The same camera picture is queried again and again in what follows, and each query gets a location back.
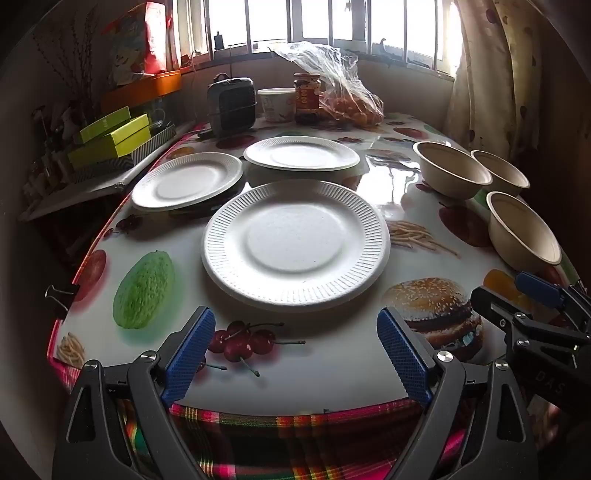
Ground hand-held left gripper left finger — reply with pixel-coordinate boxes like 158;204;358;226
52;305;218;480

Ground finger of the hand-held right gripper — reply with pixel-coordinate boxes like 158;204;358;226
515;271;591;324
471;286;591;365

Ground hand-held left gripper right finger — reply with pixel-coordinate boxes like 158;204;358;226
376;305;541;480

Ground beige paper bowl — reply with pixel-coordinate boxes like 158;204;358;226
486;191;563;268
412;141;494;200
470;150;531;197

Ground white paper plate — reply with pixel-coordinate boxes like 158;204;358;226
202;181;392;312
243;135;361;172
131;152;245;212

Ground fruit-print tablecloth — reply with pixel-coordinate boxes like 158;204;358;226
46;111;583;416

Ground black binder clip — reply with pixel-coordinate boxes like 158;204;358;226
45;284;81;308

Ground grey flat board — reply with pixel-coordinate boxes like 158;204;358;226
18;122;195;222

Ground grey striped tray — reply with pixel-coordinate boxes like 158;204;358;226
69;122;178;185

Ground heart-print curtain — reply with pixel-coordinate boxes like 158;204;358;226
443;0;546;162

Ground yellow-green box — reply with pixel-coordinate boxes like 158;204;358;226
79;106;132;144
68;143;116;169
104;114;153;158

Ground pile of oranges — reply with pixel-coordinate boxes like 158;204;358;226
323;95;384;127

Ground cluster of small bottles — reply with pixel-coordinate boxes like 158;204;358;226
28;104;79;195

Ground small grey heater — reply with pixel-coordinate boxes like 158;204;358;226
206;74;257;136

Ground white plastic tub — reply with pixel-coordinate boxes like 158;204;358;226
257;88;297;123

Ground orange round box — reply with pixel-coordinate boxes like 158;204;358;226
102;70;182;109

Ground glass jar with red label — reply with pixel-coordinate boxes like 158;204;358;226
294;72;322;125

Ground clear plastic bag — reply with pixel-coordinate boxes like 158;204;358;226
270;41;385;127

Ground red printed gift bag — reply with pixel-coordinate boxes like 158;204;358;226
111;2;178;86

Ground dried branches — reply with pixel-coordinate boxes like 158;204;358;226
32;9;100;112

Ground barred window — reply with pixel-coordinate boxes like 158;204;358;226
178;0;462;77

